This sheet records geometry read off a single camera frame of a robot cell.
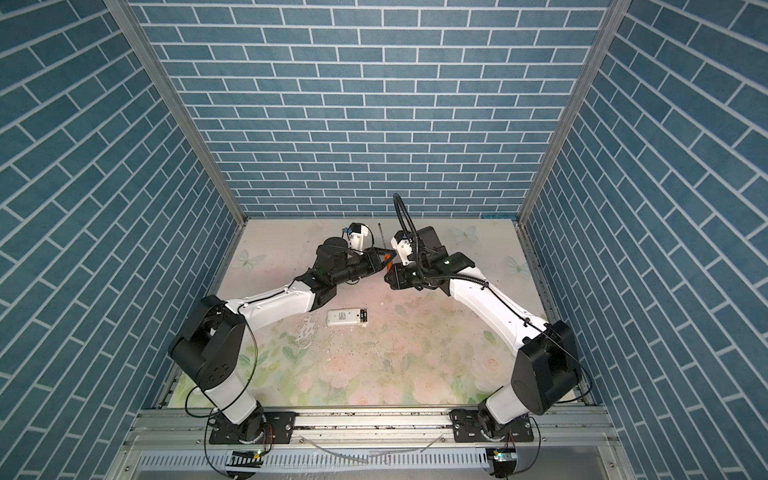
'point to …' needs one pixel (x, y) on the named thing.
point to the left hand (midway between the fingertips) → (395, 255)
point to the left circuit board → (246, 459)
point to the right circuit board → (505, 457)
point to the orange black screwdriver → (387, 257)
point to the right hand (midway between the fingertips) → (387, 273)
